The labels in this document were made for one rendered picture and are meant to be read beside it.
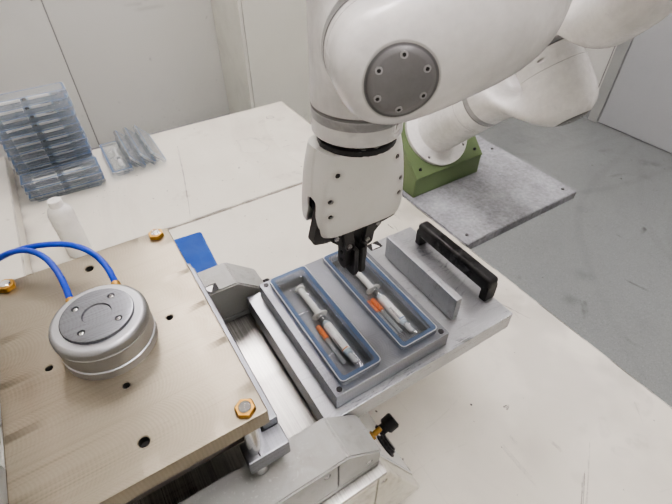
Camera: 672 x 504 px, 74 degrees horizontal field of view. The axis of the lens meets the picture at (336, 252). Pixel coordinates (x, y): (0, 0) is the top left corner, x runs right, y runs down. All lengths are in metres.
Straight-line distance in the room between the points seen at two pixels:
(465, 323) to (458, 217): 0.57
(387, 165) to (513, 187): 0.90
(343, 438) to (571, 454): 0.44
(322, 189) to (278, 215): 0.72
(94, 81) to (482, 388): 2.59
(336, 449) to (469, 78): 0.35
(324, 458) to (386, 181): 0.28
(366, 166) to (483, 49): 0.16
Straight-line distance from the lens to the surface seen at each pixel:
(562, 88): 0.93
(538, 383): 0.88
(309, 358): 0.54
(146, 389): 0.41
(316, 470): 0.47
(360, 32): 0.29
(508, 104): 1.00
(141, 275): 0.51
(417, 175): 1.17
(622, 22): 0.79
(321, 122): 0.39
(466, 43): 0.30
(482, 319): 0.64
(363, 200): 0.44
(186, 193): 1.27
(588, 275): 2.32
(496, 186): 1.30
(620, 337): 2.12
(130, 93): 2.99
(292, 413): 0.58
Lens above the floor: 1.44
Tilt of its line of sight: 43 degrees down
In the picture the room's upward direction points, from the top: straight up
